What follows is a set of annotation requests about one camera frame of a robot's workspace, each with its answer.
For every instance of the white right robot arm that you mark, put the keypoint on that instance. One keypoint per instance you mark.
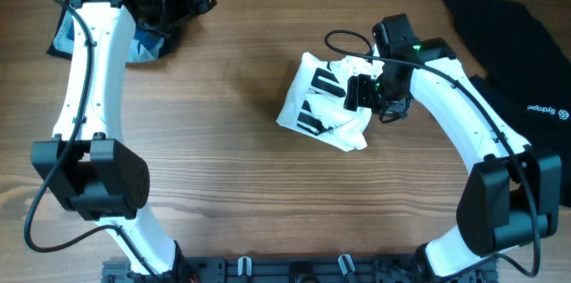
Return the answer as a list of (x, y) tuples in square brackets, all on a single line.
[(511, 197)]

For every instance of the black garment with logo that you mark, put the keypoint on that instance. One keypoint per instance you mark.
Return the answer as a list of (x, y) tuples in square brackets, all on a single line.
[(527, 79)]

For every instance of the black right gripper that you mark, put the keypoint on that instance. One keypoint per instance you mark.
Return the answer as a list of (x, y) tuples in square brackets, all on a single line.
[(358, 93)]

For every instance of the black folded garment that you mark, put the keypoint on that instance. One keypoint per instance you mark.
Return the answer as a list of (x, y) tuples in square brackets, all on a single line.
[(176, 37)]

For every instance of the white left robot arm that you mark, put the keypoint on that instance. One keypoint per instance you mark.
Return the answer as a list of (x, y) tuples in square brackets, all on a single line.
[(85, 164)]

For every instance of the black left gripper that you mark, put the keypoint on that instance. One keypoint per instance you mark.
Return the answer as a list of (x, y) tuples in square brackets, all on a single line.
[(186, 8)]

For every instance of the white Puma t-shirt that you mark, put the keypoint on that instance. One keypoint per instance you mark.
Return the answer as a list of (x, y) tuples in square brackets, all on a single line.
[(314, 102)]

